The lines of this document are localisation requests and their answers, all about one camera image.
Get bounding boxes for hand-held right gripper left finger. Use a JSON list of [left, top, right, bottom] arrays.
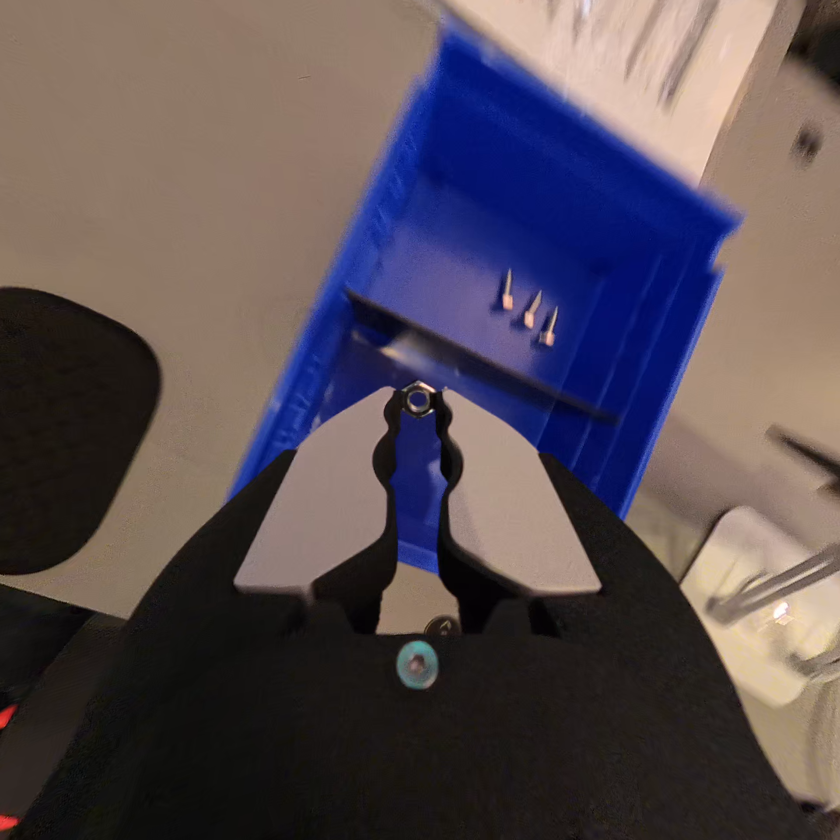
[[233, 387, 401, 619]]

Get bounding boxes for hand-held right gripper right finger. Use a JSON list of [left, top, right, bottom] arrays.
[[434, 390, 603, 619]]

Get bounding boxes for blue plastic bin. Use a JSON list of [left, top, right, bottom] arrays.
[[226, 16, 746, 575]]

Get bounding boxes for white foam tray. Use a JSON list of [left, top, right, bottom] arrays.
[[679, 505, 840, 708]]

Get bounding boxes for black wrist rest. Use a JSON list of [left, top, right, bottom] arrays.
[[0, 287, 163, 576]]

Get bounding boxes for black bin divider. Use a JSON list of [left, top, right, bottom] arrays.
[[344, 289, 618, 424]]

